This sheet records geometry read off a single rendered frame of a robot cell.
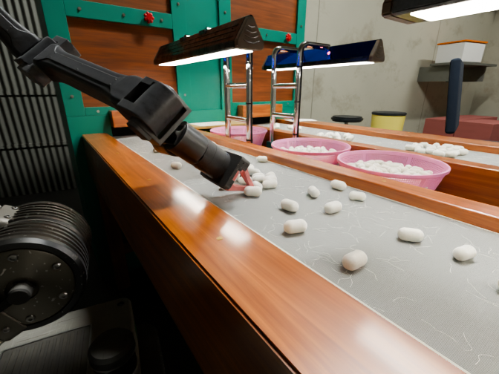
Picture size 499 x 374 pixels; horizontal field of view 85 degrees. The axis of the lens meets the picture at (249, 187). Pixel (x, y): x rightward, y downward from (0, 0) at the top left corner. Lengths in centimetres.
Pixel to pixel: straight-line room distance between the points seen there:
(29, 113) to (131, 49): 188
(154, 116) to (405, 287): 39
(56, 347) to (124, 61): 111
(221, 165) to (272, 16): 144
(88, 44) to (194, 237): 115
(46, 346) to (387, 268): 63
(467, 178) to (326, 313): 69
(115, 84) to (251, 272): 37
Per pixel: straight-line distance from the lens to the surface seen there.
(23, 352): 74
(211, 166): 49
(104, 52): 141
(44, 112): 315
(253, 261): 32
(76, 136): 139
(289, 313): 26
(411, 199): 60
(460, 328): 35
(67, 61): 66
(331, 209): 49
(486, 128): 496
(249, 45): 74
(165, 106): 45
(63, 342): 72
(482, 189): 90
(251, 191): 55
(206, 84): 156
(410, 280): 38
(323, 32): 410
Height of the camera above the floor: 95
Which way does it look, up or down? 20 degrees down
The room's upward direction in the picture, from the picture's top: straight up
